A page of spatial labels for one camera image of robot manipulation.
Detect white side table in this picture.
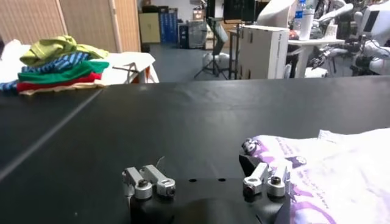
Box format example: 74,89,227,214
0,39,160,86

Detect beige garment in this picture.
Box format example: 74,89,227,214
18,80,106,97

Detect white thermos bottle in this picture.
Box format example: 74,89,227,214
299,8,315,41

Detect green garment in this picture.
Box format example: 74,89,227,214
17,60,110,85

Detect white standing desk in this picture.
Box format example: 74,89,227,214
286,38,345,79

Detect lavender t-shirt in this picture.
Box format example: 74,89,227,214
242,127,390,224

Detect white curved panel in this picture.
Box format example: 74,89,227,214
257,0,298,28

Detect blue striped garment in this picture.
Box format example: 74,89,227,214
0,52,92,92

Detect large black table cover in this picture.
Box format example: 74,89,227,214
0,75,390,224

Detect black monitor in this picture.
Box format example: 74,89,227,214
207,0,257,22

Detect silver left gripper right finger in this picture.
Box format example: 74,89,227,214
239,153,293,197

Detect tall white cardboard box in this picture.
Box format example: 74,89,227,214
238,24,289,80

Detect blue cabinet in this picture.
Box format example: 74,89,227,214
160,9,179,43

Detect red garment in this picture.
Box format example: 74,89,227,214
16,72,103,93

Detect black tripod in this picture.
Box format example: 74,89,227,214
194,18,229,80

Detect beige cabinet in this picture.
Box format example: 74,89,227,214
138,12,161,44

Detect bamboo folding screen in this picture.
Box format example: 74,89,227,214
0,0,141,53

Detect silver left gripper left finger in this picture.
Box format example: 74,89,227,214
121,164,177,200

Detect white paper cup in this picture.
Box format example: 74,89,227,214
327,24,338,40

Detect clear water bottle blue cap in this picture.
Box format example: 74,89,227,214
294,0,307,31

